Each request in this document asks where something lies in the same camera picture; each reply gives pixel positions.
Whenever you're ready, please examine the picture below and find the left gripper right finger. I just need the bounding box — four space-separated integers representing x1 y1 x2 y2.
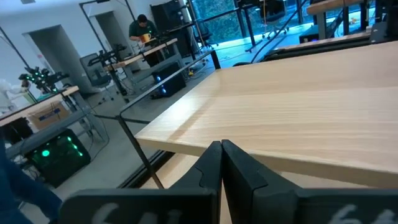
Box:
221 139 300 224

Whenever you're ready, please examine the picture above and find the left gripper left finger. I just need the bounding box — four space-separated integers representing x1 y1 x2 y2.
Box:
169 140 223 224

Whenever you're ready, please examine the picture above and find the computer tower with blue lights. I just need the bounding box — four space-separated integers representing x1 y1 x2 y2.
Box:
151 61 188 98

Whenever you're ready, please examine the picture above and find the wooden workstation table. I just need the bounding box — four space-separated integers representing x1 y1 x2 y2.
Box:
104 37 178 73
0 85 80 127

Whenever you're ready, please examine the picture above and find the computer tower with green lights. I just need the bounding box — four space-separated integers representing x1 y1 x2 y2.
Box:
25 128 91 189

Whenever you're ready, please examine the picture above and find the grey office chair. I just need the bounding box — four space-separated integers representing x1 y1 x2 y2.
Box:
79 52 113 93

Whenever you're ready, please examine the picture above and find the person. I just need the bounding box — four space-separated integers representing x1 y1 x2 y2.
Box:
128 14 159 43

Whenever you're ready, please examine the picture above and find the cardboard box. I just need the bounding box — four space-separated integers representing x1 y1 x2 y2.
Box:
27 101 72 130

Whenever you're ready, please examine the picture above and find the dark blue fabric item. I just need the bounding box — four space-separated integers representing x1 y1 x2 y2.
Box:
0 136 63 224

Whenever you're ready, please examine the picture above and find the black aluminium table frame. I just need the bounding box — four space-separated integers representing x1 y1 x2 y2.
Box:
119 30 374 189

